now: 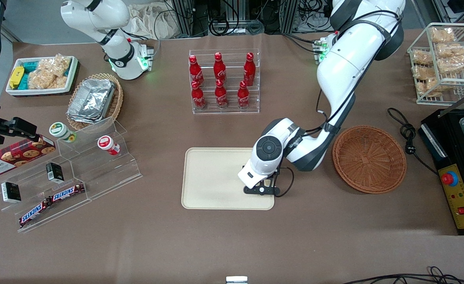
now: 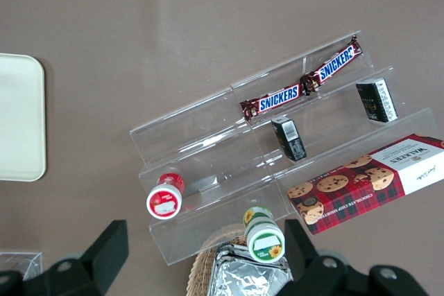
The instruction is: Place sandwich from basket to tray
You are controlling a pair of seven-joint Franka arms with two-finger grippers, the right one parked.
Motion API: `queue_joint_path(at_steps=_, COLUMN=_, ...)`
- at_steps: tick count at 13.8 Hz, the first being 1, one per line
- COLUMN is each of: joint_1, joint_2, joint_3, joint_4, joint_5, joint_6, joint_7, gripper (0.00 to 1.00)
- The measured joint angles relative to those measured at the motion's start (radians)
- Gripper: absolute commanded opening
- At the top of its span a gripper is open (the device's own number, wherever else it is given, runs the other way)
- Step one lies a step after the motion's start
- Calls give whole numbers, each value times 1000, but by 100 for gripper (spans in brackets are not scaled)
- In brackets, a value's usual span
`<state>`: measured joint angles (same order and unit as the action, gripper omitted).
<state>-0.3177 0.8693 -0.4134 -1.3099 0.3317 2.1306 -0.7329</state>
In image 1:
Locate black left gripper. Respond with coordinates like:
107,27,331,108
243,177,280,197

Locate beige rectangular tray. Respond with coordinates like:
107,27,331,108
181,148,275,210

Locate oval light wicker basket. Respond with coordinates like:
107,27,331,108
66,73,124,131

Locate round brown wicker basket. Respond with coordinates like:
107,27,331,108
332,125,407,194

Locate red cookie box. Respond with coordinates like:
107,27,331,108
0,136,56,178

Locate green lid yogurt cup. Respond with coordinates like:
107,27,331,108
49,122,77,143

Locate yellow snack packet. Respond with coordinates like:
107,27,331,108
9,66,24,89

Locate clear bag of rice crackers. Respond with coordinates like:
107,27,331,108
28,69,68,90
39,54,71,77

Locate small black box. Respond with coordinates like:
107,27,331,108
46,162,65,184
1,181,22,204

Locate aluminium foil container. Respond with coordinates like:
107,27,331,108
71,78,116,119
67,103,110,125

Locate white plastic bin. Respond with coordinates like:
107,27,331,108
6,56,78,96

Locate snickers chocolate bar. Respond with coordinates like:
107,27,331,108
19,198,53,228
48,183,86,202

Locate red lid yogurt cup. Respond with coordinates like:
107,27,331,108
97,135,121,155

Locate clear acrylic bottle rack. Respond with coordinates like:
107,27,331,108
188,49,261,115

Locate clear acrylic step display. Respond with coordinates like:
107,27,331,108
0,116,143,233

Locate red cola bottle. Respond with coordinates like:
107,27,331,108
191,81,207,110
237,80,250,109
188,55,205,86
243,52,256,85
215,79,228,109
214,52,227,83

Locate beige crumpled cloth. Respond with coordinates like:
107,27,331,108
127,3,177,40

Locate black heating appliance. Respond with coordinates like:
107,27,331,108
418,107,464,236

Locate clear bag of fried snacks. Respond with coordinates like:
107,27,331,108
439,56,464,74
436,43,464,58
412,65,437,79
411,50,433,66
417,77,453,97
430,27,456,43

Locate yellow control panel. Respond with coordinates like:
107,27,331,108
437,164,464,230

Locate grey metal bar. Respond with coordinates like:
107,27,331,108
439,85,464,117

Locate black power cable with plug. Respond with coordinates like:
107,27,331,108
387,107,440,176

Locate coiled black cables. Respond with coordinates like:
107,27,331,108
208,0,266,37

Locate aluminium frame post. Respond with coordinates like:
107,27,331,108
284,0,300,34
173,0,195,37

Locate black cable bundle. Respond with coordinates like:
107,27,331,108
342,266,464,284

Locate aluminium frame rail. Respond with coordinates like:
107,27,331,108
431,0,464,25

